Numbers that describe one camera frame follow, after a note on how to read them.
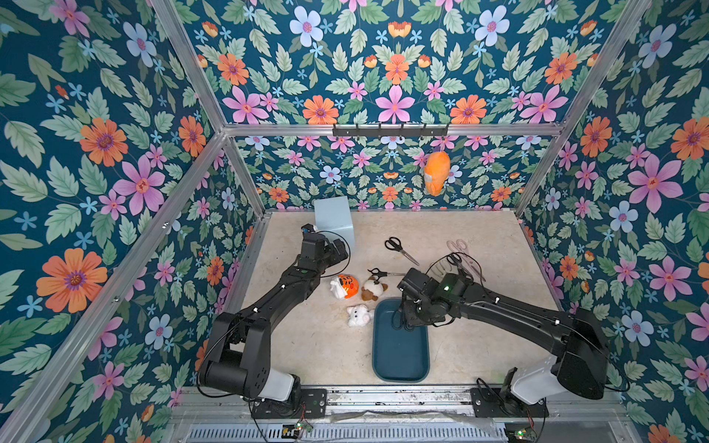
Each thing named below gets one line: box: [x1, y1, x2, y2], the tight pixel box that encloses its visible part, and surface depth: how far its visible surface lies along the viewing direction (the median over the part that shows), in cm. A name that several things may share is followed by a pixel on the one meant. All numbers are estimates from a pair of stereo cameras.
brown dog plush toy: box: [360, 275, 389, 301], surface depth 95 cm
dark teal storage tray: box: [372, 298, 431, 384], surface depth 83 cm
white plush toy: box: [347, 304, 374, 328], surface depth 88 cm
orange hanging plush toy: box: [423, 151, 452, 197], surface depth 100 cm
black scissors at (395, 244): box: [384, 236, 421, 266], surface depth 110 cm
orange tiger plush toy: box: [329, 274, 360, 300], surface depth 92 cm
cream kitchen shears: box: [425, 256, 459, 283], surface depth 103 cm
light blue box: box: [313, 195, 356, 254], surface depth 98 cm
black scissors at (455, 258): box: [445, 252, 469, 276], surface depth 106 cm
